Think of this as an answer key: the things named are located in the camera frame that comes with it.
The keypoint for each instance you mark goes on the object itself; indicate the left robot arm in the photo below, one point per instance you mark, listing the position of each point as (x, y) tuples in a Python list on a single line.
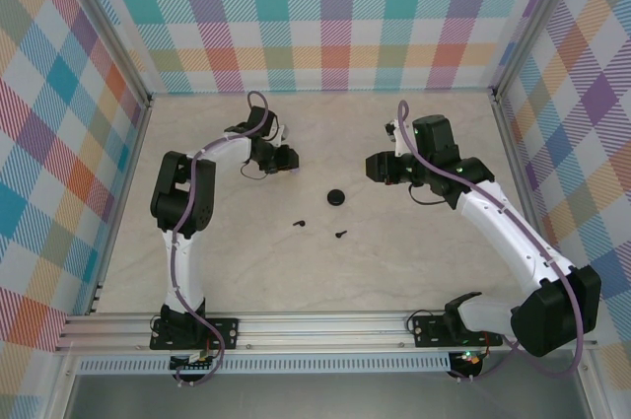
[(165, 192)]

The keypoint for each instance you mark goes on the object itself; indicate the aluminium corner post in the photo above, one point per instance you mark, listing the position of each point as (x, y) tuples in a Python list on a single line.
[(532, 24), (111, 27)]

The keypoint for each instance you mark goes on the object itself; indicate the black earbud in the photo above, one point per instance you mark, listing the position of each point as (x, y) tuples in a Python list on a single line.
[(299, 224), (340, 234)]

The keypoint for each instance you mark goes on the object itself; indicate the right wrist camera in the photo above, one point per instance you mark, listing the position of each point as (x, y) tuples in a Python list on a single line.
[(391, 129)]

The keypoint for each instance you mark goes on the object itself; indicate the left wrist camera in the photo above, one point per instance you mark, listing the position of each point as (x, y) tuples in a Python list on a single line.
[(281, 133)]

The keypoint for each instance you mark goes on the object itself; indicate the small controller circuit board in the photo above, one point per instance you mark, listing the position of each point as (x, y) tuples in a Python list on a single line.
[(192, 365), (470, 359)]

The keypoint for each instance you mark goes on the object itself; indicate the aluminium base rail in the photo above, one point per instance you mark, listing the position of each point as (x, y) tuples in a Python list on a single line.
[(320, 330)]

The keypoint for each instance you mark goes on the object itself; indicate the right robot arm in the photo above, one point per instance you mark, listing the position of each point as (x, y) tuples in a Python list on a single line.
[(510, 244)]

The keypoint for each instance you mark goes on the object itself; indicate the aluminium side rail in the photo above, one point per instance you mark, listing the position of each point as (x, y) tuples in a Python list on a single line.
[(120, 197), (517, 167)]

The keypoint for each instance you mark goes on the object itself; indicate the black earbud charging case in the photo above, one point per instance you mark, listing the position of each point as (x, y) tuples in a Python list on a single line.
[(336, 197)]

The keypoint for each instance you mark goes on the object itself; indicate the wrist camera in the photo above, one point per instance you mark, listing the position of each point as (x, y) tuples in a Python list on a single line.
[(391, 129), (281, 133)]

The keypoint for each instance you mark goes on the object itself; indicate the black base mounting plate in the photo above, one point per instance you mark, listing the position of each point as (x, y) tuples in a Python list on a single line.
[(429, 330), (224, 332)]

